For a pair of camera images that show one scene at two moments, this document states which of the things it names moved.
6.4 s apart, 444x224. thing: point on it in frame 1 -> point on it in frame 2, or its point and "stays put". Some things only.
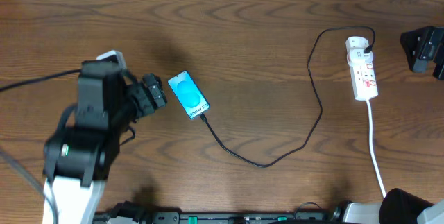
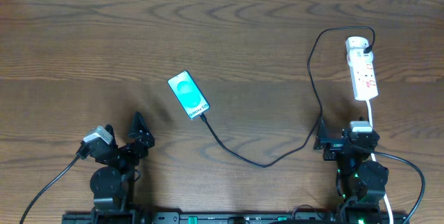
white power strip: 363,72 stays put
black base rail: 223,218 stays put
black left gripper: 152,90 -> 124,149
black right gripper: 419,62 -> 334,146
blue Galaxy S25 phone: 189,94 stays put
